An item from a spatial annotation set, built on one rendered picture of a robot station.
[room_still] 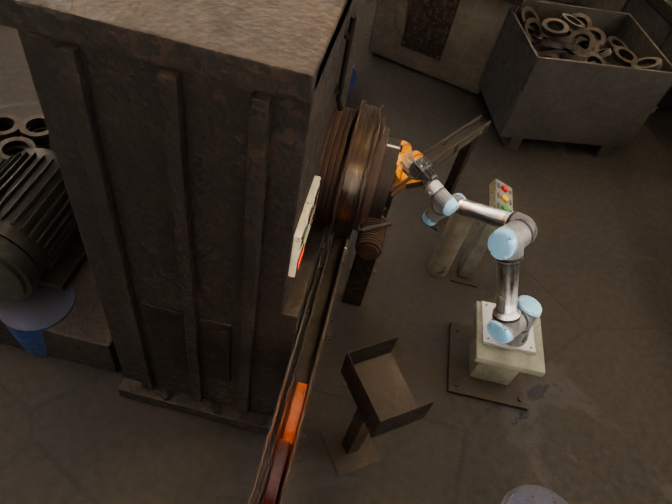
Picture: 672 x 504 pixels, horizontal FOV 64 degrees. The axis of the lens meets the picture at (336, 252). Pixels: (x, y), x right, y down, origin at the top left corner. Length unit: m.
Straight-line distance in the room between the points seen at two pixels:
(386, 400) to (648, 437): 1.59
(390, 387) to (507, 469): 0.91
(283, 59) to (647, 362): 2.77
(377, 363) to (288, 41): 1.23
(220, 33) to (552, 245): 2.84
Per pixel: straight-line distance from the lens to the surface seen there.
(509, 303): 2.34
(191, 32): 1.19
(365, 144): 1.68
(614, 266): 3.79
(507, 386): 2.88
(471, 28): 4.45
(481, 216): 2.40
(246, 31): 1.21
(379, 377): 2.00
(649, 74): 4.25
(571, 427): 2.97
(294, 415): 1.69
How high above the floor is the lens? 2.34
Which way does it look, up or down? 49 degrees down
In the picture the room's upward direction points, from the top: 14 degrees clockwise
